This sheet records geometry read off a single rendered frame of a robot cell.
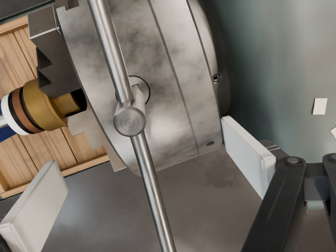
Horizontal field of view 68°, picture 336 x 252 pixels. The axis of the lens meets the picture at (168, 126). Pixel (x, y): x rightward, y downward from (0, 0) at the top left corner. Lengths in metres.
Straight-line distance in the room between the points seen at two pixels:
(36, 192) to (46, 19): 0.20
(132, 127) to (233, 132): 0.07
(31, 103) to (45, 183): 0.23
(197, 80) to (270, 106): 0.08
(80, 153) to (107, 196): 1.10
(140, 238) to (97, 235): 0.29
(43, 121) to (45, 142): 0.28
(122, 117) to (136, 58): 0.09
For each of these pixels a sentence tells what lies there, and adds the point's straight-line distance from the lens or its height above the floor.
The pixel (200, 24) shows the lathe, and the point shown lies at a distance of 0.30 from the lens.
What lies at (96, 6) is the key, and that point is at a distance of 0.17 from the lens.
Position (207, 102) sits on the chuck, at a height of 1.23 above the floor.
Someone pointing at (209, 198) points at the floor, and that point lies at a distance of 1.78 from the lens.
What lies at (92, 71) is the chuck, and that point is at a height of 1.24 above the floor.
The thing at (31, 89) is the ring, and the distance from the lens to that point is 0.41.
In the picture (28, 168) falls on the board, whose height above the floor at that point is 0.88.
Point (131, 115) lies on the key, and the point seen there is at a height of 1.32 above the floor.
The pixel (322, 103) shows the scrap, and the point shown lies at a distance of 0.28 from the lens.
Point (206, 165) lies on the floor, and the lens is 1.66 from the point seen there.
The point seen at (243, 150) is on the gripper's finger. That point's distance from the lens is 0.16.
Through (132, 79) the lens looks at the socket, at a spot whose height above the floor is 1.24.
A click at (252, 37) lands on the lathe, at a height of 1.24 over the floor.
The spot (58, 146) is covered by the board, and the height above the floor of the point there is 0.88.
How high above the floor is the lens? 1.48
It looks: 75 degrees down
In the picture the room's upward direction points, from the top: 164 degrees clockwise
